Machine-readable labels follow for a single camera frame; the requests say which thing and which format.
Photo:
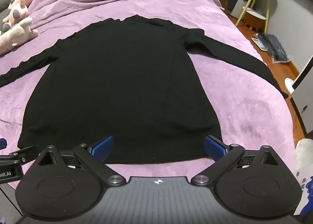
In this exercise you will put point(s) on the purple blanket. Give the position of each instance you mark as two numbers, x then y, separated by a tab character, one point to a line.
232	106

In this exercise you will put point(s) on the pink plush toy grey paws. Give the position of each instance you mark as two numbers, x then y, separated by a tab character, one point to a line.
20	3

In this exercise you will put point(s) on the plastic bag with dark cloth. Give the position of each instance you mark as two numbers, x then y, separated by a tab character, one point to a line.
273	46

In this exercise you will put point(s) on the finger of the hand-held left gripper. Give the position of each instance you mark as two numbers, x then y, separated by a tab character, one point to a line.
2	144

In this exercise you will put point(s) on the white floor stand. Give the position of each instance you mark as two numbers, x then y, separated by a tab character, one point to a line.
291	86

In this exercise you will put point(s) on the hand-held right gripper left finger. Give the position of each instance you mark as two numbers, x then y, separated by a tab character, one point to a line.
104	146

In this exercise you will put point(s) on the white fuzzy cloth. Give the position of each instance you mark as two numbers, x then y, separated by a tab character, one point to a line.
305	153

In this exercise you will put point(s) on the pale pink plush toy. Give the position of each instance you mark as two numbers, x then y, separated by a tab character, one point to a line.
18	34

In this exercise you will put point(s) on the black long sleeve shirt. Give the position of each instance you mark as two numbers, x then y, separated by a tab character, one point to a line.
117	79

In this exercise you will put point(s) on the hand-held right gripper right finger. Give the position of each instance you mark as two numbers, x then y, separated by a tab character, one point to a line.
215	146

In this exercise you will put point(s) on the white box with blue print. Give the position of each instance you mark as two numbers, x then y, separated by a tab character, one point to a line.
305	189

